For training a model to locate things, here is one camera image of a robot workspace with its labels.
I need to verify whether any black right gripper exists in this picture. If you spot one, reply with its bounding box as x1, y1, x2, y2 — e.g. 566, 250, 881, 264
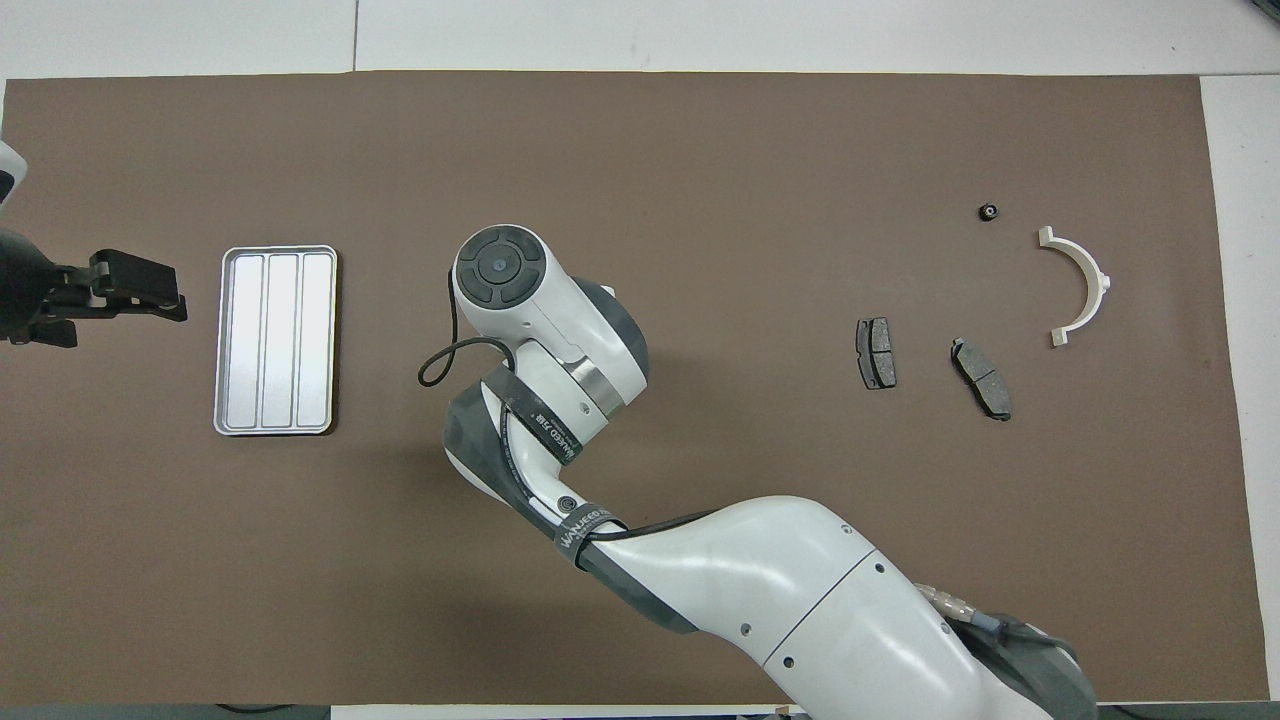
0, 230, 189, 349

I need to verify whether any silver metal tray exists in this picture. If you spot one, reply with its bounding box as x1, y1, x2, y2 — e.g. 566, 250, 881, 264
213, 245, 339, 437

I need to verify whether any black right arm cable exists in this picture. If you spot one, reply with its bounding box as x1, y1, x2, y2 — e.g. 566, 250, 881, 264
417, 268, 721, 546

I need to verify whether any dark grey curved brake pad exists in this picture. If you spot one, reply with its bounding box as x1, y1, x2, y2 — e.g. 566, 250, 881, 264
950, 337, 1013, 422

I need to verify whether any white curved plastic bracket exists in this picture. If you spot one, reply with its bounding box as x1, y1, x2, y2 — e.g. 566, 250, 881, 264
1037, 226, 1113, 348

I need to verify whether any brown table mat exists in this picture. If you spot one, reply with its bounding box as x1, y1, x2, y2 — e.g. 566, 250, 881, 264
0, 70, 1259, 707

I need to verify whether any dark grey rectangular brake pad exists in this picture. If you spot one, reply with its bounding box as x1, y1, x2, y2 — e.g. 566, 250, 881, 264
855, 317, 898, 391

